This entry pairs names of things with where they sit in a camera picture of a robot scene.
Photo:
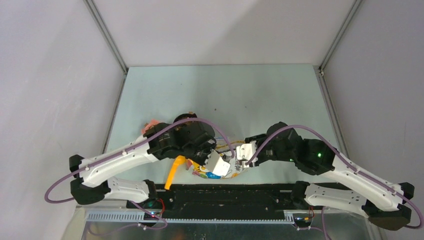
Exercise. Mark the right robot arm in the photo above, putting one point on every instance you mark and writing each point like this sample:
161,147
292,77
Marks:
385,204

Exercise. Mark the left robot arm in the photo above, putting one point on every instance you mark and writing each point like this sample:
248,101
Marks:
96,179

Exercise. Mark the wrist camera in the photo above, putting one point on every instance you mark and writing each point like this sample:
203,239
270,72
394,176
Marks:
217,165
244,153

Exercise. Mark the pink cat bowl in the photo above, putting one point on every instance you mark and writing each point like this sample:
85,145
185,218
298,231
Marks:
149,125

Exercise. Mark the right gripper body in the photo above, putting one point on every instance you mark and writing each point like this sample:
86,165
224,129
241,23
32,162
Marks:
264,155

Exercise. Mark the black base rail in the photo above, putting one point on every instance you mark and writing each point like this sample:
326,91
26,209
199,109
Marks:
246,202

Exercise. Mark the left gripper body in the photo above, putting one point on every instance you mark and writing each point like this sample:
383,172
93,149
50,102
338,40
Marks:
201,154

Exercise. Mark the black pet bowl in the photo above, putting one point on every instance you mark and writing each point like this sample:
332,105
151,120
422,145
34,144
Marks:
190,115

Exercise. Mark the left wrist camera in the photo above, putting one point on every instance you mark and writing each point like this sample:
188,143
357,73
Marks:
217,165

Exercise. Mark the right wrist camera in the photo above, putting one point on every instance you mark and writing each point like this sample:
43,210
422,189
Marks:
244,153

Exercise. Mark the aluminium frame rail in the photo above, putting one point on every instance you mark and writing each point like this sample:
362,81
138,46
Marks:
331,195

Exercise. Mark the yellow plastic scoop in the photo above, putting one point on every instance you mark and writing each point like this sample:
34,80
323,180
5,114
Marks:
178,161

